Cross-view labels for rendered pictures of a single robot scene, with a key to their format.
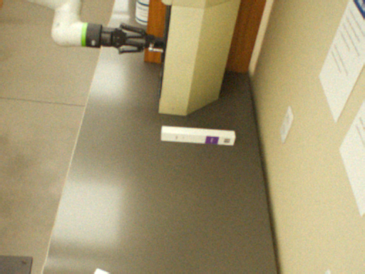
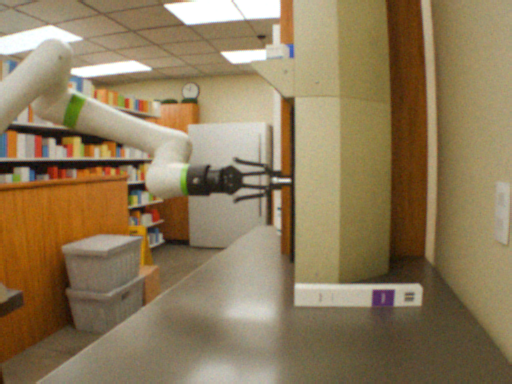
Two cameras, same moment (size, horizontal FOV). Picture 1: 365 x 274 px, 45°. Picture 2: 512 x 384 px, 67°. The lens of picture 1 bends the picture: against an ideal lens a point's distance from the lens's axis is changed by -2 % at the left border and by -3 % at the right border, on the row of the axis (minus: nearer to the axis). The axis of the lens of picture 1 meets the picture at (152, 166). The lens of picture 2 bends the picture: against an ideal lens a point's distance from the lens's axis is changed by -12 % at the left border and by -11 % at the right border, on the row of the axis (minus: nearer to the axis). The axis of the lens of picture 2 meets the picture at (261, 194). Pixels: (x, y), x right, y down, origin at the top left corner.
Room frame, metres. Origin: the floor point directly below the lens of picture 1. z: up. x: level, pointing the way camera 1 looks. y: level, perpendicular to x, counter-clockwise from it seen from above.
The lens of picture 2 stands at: (0.39, -0.14, 1.25)
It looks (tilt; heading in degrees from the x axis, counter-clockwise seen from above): 4 degrees down; 12
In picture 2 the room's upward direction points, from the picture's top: straight up
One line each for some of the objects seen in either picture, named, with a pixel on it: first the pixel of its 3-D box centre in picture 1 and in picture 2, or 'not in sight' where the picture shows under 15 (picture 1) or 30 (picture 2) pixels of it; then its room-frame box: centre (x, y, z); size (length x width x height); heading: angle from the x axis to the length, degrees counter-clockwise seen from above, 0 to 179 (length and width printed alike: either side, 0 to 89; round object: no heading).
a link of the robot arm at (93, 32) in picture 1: (95, 36); (201, 180); (1.54, 0.28, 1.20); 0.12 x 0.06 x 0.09; 2
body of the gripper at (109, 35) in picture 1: (114, 38); (226, 180); (1.55, 0.21, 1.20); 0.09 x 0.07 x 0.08; 92
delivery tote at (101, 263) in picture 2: not in sight; (105, 261); (3.22, 1.72, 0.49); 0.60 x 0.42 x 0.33; 2
